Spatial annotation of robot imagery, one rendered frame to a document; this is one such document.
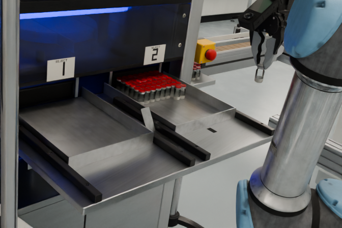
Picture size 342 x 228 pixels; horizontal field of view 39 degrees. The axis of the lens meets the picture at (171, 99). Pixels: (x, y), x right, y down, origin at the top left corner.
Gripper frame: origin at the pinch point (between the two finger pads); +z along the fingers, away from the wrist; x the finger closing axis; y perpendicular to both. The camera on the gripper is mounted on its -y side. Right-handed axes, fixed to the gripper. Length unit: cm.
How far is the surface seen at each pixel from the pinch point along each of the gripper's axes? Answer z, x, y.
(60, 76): 11, 41, -34
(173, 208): 98, 54, 32
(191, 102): 25.9, 29.0, 7.9
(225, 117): 24.8, 14.4, 7.7
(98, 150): 19.5, 14.9, -38.9
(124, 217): 73, 40, -8
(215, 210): 119, 57, 68
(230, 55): 26, 51, 53
